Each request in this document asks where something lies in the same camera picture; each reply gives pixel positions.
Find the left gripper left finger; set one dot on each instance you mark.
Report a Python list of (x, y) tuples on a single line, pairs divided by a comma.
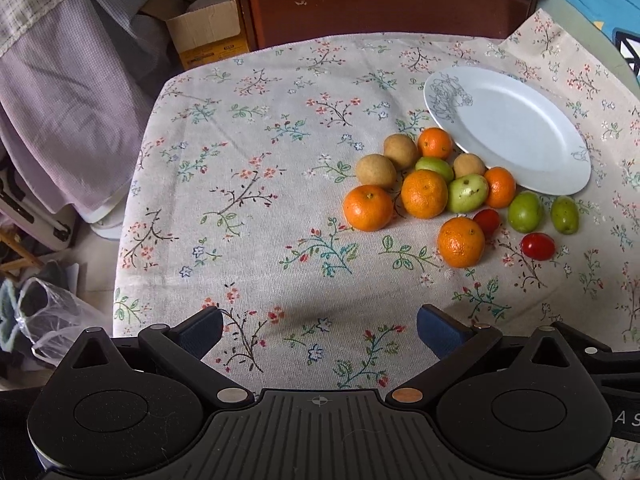
[(179, 351)]

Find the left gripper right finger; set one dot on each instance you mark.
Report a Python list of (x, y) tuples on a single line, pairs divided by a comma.
[(458, 348)]

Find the red cherry tomato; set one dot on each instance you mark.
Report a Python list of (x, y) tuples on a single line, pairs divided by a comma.
[(538, 246), (489, 221)]

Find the large orange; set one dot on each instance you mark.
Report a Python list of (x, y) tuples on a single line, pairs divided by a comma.
[(368, 208), (424, 194)]

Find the clear plastic bag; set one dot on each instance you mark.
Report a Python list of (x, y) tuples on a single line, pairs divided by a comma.
[(52, 318)]

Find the spotted green jujube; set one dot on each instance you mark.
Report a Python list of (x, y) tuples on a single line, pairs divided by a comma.
[(467, 193)]

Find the floral tablecloth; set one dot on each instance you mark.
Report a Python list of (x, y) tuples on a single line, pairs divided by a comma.
[(237, 200)]

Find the brown longan right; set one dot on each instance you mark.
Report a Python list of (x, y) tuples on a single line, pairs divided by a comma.
[(467, 163)]

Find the brown longan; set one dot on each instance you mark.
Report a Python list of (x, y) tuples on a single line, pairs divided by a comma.
[(401, 150), (376, 169), (467, 163)]

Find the brown longan left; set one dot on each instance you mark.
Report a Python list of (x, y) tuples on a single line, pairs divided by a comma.
[(376, 169)]

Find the brown longan top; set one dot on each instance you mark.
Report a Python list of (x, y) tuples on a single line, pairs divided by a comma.
[(401, 150)]

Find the small orange near plate top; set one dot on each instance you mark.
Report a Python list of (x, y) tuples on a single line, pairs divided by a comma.
[(435, 142)]

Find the white oval plate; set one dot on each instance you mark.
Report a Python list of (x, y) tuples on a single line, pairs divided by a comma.
[(508, 124)]

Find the lilac checked cloth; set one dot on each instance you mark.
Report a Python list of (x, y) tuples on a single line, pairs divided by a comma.
[(79, 79)]

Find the cardboard box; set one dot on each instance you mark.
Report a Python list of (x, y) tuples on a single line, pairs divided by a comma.
[(202, 31)]

